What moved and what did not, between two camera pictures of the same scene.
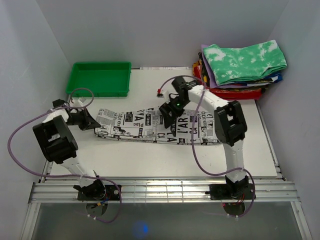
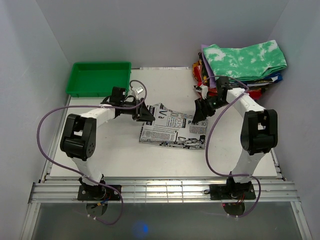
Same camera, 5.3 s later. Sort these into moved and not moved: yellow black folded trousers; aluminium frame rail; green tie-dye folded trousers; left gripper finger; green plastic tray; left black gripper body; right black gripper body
Moved: left black gripper body; left gripper finger; right black gripper body
Not moved: green plastic tray; green tie-dye folded trousers; aluminium frame rail; yellow black folded trousers
